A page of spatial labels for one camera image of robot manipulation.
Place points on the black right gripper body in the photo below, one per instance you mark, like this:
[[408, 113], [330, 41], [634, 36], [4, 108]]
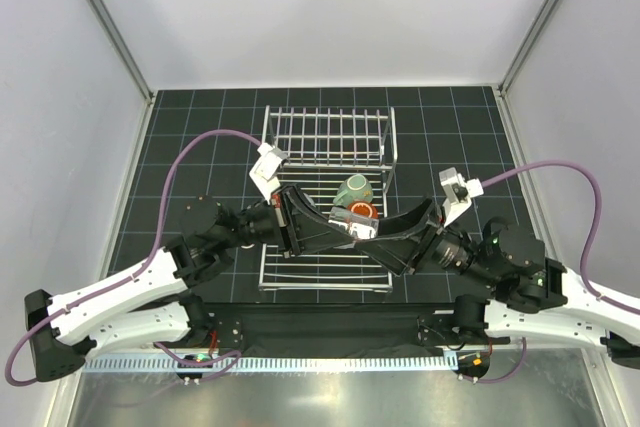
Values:
[[421, 241]]

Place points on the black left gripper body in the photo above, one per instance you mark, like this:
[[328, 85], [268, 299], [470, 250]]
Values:
[[288, 226]]

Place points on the small clear shot glass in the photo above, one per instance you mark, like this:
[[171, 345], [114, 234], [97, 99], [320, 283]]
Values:
[[357, 226]]

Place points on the orange brown ceramic mug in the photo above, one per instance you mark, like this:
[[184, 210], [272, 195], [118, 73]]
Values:
[[363, 208]]

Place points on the mint green ceramic mug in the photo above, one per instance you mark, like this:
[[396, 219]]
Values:
[[356, 188]]

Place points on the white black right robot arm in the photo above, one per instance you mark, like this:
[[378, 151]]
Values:
[[526, 294]]

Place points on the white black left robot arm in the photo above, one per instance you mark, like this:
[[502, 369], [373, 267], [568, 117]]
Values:
[[154, 300]]

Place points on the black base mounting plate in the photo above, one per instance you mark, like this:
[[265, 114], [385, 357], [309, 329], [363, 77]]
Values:
[[347, 330]]

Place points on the black grid table mat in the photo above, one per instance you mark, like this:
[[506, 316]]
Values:
[[437, 128]]

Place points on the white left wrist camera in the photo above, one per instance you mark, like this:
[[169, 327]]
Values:
[[264, 172]]

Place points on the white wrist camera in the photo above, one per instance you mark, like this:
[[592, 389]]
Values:
[[459, 193], [264, 172]]

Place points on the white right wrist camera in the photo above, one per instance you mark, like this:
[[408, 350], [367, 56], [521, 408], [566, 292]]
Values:
[[459, 193]]

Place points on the chrome wire dish rack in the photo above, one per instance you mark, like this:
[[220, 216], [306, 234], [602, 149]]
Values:
[[324, 147]]

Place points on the perforated aluminium cable rail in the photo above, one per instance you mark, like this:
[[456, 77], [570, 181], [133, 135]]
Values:
[[161, 363]]

